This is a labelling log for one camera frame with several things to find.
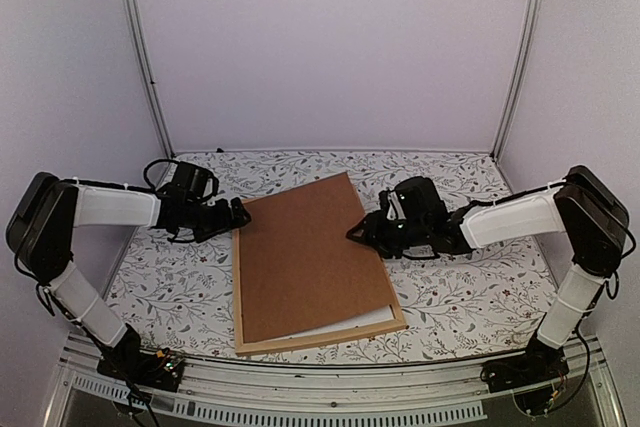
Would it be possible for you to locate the brown frame backing board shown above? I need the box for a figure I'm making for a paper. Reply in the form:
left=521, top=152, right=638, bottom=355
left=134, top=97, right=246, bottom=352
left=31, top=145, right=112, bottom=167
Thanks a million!
left=239, top=171, right=400, bottom=344

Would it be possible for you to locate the light wooden picture frame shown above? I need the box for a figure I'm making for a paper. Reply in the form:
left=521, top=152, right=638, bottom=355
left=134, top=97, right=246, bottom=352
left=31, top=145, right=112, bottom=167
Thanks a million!
left=231, top=171, right=407, bottom=357

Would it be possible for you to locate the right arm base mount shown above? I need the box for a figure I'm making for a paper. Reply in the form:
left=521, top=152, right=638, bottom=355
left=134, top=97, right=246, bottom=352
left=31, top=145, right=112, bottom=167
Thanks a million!
left=480, top=338, right=569, bottom=393

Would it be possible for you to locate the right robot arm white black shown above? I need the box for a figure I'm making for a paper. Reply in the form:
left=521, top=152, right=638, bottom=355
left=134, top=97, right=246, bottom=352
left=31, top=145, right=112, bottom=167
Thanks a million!
left=346, top=165, right=637, bottom=383

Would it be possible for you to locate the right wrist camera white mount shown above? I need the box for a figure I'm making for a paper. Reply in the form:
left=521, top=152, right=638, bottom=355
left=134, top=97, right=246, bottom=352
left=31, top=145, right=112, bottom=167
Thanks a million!
left=379, top=189, right=405, bottom=221

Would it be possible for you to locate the left aluminium corner post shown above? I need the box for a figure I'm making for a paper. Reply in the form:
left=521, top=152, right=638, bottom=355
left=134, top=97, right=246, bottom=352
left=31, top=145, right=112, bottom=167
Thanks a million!
left=123, top=0, right=175, bottom=157

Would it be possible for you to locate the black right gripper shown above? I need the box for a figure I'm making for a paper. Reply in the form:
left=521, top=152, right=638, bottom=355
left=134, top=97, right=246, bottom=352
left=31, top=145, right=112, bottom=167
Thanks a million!
left=345, top=210, right=429, bottom=260

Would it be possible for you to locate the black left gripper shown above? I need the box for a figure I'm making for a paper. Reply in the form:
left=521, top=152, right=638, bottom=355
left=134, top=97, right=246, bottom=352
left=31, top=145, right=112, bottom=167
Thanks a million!
left=185, top=197, right=251, bottom=244

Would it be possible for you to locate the front aluminium rail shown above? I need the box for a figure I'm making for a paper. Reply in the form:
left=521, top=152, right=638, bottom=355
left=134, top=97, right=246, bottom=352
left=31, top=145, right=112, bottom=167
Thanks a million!
left=43, top=335, right=630, bottom=426

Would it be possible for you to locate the floral patterned table cover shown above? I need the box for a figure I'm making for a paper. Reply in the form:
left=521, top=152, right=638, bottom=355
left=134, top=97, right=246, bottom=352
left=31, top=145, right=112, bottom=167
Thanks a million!
left=106, top=151, right=556, bottom=365

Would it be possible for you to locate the aluminium corner post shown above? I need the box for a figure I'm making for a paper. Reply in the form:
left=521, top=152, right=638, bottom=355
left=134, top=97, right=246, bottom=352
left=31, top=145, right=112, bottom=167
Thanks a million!
left=123, top=0, right=175, bottom=157
left=491, top=0, right=542, bottom=163

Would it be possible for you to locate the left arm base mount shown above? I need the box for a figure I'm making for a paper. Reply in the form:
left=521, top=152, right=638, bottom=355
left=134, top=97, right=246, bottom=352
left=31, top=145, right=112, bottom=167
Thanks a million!
left=97, top=347, right=185, bottom=393

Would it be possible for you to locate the right aluminium corner post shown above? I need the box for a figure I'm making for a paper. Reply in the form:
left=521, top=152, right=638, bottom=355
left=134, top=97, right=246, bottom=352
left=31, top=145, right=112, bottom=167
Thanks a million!
left=491, top=0, right=542, bottom=163

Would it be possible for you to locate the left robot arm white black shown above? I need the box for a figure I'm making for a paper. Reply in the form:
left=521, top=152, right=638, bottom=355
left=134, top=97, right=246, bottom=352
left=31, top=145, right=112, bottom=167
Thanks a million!
left=5, top=160, right=251, bottom=381

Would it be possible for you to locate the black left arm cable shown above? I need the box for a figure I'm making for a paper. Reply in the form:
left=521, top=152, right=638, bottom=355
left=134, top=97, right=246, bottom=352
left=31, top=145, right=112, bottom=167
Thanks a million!
left=142, top=159, right=181, bottom=193

